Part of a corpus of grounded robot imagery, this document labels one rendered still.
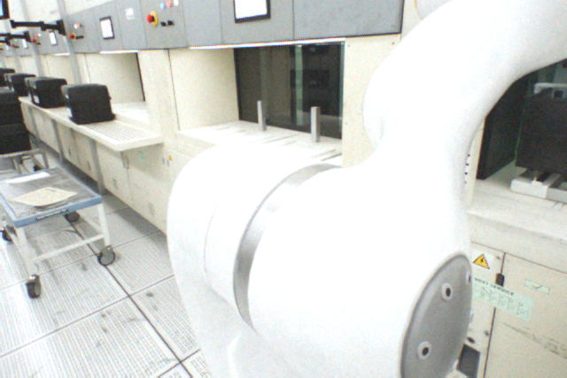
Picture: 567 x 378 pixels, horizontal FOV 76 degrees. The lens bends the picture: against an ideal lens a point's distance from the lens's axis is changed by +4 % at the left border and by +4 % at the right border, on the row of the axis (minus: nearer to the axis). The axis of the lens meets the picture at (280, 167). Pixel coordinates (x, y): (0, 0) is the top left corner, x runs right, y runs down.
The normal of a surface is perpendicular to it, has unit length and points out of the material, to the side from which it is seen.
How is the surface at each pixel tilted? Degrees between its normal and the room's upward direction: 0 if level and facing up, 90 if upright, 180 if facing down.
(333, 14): 90
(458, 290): 76
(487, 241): 90
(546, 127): 90
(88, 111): 92
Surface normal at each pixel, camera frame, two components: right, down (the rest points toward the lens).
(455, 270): 0.65, -0.13
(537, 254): -0.74, 0.24
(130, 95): 0.67, 0.21
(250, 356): 0.13, -0.53
